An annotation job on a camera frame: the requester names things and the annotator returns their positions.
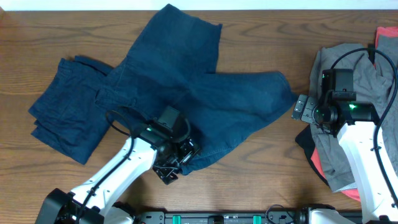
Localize dark blue denim shorts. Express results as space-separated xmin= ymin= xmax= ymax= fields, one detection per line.
xmin=95 ymin=5 xmax=297 ymax=175

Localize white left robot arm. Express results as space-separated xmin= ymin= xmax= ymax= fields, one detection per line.
xmin=36 ymin=126 xmax=200 ymax=223

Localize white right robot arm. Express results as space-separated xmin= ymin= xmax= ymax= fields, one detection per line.
xmin=292 ymin=90 xmax=397 ymax=223

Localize black garment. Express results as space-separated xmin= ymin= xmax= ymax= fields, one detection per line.
xmin=295 ymin=125 xmax=329 ymax=186

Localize grey shirt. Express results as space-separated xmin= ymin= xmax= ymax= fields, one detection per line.
xmin=300 ymin=37 xmax=397 ymax=192

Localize coral red garment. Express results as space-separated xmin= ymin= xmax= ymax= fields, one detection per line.
xmin=309 ymin=27 xmax=397 ymax=201

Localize folded dark blue shorts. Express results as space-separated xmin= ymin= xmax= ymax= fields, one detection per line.
xmin=29 ymin=55 xmax=113 ymax=164

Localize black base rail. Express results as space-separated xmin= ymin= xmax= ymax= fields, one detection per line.
xmin=111 ymin=203 xmax=364 ymax=224

